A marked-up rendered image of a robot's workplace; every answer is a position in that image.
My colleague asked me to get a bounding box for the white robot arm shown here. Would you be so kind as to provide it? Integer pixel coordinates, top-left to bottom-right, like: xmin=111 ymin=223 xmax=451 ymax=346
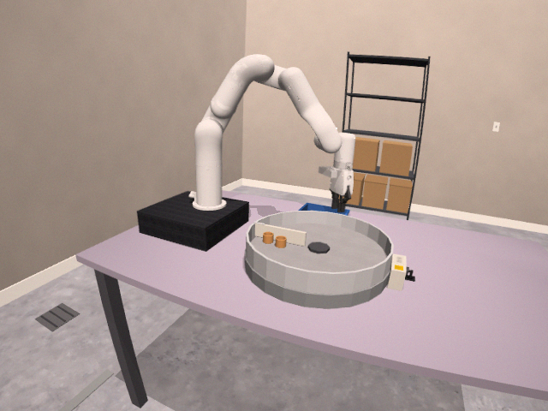
xmin=189 ymin=54 xmax=355 ymax=211

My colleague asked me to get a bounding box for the bronze bushing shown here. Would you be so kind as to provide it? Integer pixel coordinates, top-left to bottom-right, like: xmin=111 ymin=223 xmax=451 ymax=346
xmin=275 ymin=235 xmax=287 ymax=248
xmin=263 ymin=232 xmax=274 ymax=244

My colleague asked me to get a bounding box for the blue shallow tray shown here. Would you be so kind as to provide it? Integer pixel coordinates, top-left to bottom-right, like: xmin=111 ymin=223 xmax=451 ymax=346
xmin=298 ymin=203 xmax=350 ymax=216

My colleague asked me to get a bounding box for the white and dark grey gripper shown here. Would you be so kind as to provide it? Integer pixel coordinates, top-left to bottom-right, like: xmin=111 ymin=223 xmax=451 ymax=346
xmin=330 ymin=169 xmax=354 ymax=212

